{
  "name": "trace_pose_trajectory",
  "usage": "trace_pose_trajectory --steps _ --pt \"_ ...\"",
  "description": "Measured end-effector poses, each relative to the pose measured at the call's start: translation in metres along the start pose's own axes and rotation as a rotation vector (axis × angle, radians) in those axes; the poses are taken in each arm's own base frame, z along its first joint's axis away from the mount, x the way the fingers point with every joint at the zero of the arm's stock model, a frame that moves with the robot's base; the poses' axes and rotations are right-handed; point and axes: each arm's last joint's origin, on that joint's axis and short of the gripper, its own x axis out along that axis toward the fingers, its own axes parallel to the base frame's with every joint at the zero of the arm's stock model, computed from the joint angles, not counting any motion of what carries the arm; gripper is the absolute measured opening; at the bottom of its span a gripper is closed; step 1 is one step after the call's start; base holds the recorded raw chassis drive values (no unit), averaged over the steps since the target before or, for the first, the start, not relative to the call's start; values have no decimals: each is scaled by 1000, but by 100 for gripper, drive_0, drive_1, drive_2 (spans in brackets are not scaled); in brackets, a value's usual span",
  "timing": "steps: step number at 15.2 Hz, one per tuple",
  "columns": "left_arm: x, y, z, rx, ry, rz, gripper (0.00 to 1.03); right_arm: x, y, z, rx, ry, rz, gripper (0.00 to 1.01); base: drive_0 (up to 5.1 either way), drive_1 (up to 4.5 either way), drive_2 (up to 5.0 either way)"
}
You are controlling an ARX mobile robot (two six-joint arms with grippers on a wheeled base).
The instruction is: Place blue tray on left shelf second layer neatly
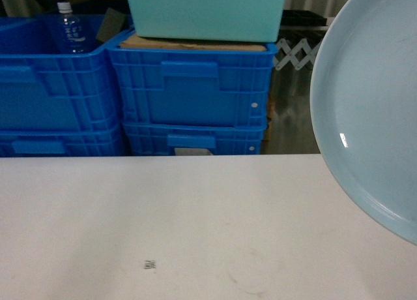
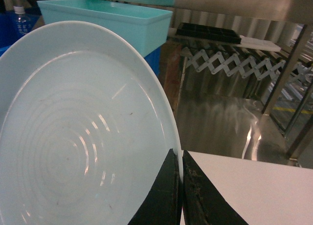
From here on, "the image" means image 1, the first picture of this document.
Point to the blue crate right lower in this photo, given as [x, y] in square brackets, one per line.
[162, 140]

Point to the brown cardboard sheet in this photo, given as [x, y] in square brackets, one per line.
[135, 42]

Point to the expandable roller conveyor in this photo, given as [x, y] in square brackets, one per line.
[299, 39]

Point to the blue crate right upper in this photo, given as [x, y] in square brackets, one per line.
[220, 86]

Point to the blue crate centre upper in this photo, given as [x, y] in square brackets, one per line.
[45, 89]

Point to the blue crate centre lower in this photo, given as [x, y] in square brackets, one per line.
[102, 143]

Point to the clear water bottle white cap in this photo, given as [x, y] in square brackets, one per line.
[74, 35]

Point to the blue crate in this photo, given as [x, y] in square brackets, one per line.
[220, 86]
[162, 140]
[45, 89]
[102, 143]

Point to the teal plastic tub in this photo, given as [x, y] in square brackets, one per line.
[223, 20]

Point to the black flat panel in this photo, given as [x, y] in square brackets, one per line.
[113, 23]

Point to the light blue oval tray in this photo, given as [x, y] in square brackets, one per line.
[363, 108]

